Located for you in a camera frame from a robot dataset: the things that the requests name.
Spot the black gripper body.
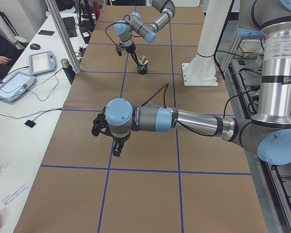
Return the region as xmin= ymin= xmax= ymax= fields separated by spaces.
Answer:
xmin=126 ymin=45 xmax=137 ymax=63
xmin=113 ymin=137 xmax=126 ymax=155

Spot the black mesh pen cup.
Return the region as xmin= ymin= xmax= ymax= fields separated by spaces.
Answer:
xmin=137 ymin=61 xmax=148 ymax=75

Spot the near teach pendant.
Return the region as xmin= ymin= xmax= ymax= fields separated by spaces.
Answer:
xmin=0 ymin=72 xmax=36 ymax=103

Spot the teach pendant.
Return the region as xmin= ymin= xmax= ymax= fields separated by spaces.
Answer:
xmin=29 ymin=50 xmax=57 ymax=76
xmin=0 ymin=72 xmax=36 ymax=103

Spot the far teach pendant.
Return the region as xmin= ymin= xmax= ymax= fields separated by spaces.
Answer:
xmin=29 ymin=50 xmax=57 ymax=76

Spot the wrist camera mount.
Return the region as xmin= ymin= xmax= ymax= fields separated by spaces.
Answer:
xmin=115 ymin=43 xmax=124 ymax=56
xmin=92 ymin=108 xmax=111 ymax=136

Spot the black keyboard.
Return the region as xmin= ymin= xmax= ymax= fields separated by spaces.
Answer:
xmin=62 ymin=17 xmax=77 ymax=38

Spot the small black square pad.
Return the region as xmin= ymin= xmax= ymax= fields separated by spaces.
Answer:
xmin=24 ymin=120 xmax=36 ymax=128

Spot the yellow highlighter pen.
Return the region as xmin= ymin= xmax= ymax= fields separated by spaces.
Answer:
xmin=141 ymin=55 xmax=146 ymax=65

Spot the black computer mouse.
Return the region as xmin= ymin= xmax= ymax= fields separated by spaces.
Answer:
xmin=30 ymin=43 xmax=41 ymax=50

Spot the black thermos bottle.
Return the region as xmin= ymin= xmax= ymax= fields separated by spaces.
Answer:
xmin=60 ymin=58 xmax=76 ymax=85

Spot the black smartphone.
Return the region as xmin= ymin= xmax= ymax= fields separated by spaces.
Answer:
xmin=38 ymin=30 xmax=55 ymax=36

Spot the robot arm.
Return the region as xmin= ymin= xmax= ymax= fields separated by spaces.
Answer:
xmin=114 ymin=0 xmax=176 ymax=63
xmin=101 ymin=0 xmax=291 ymax=165

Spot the person in dark shirt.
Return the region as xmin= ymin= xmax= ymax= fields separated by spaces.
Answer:
xmin=0 ymin=34 xmax=23 ymax=79

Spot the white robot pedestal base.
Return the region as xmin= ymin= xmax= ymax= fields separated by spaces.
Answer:
xmin=182 ymin=0 xmax=233 ymax=86

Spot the aluminium frame post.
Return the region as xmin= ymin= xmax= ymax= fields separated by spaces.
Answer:
xmin=45 ymin=0 xmax=81 ymax=74

